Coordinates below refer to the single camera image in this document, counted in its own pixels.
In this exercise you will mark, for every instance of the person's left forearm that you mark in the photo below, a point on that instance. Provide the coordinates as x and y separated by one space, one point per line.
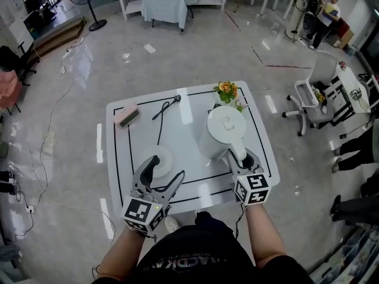
121 253

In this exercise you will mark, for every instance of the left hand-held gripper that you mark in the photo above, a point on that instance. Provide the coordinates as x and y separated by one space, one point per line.
137 211

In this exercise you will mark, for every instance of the table with pale blue cloth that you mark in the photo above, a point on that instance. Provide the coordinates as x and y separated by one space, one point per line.
165 4

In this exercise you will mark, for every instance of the person's black clothing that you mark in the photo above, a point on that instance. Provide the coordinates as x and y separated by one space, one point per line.
201 253

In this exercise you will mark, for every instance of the small white power strip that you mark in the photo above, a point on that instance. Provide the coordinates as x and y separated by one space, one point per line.
30 209

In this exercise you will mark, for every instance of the pink digital clock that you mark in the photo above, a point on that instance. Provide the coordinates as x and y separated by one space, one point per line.
125 117

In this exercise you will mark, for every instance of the person's right forearm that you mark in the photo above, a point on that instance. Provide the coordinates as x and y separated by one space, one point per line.
263 235

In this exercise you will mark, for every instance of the white round kettle base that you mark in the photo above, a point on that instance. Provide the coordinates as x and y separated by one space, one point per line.
165 158

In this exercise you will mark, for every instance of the orange flower potted plant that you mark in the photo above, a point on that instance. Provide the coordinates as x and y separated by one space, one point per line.
226 90

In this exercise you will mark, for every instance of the brown wooden step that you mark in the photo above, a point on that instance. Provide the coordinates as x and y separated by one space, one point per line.
56 37

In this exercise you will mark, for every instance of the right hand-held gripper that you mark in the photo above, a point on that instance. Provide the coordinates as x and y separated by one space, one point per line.
254 188

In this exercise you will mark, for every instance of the white electric kettle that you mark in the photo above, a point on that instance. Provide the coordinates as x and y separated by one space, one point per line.
225 126

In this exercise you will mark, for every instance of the white flower sprig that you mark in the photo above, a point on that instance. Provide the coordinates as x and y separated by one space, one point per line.
241 106

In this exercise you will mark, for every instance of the white desk with black frame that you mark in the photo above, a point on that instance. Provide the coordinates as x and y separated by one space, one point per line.
352 84

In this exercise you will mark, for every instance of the pink armchair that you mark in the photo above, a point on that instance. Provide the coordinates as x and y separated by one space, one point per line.
9 89

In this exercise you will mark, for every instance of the black office chair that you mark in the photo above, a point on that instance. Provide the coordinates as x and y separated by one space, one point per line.
12 61

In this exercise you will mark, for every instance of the person's left white shoe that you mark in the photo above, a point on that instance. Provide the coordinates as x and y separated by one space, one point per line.
171 224

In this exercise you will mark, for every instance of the white office chair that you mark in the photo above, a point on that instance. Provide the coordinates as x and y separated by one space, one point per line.
321 69

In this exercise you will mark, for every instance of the white shelf unit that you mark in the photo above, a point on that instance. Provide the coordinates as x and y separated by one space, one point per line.
207 0

